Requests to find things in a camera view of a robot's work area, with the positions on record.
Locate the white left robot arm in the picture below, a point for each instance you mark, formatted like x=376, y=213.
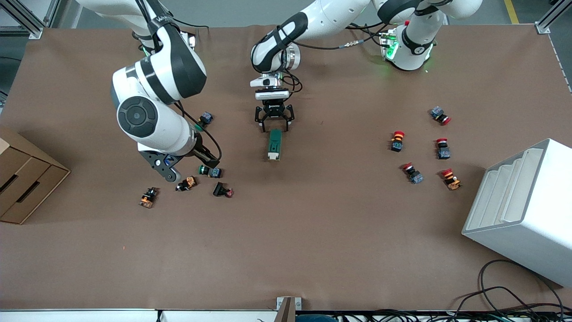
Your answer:
x=330, y=18

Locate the brown cardboard box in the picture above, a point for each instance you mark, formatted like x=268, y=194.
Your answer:
x=22, y=179

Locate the dark teal round object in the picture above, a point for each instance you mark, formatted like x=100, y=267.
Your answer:
x=315, y=319

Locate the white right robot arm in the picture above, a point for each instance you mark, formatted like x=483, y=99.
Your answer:
x=156, y=76

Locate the brown table mat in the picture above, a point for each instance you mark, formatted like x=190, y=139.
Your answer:
x=313, y=232

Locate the orange black switch block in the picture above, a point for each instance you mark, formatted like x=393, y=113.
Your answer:
x=148, y=197
x=187, y=183

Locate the aluminium frame profile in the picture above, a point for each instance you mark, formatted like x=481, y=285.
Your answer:
x=543, y=27
x=35, y=32

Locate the white slotted bin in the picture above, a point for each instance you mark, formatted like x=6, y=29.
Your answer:
x=527, y=223

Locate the red button blue block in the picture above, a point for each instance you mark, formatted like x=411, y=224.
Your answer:
x=443, y=150
x=439, y=114
x=413, y=173

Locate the metal bracket with cardboard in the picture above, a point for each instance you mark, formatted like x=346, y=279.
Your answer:
x=286, y=308

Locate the red button orange block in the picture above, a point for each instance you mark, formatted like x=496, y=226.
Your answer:
x=451, y=179
x=397, y=141

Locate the black switch with red knob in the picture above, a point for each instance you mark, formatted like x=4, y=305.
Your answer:
x=221, y=190

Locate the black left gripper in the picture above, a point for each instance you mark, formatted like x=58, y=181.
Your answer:
x=273, y=108

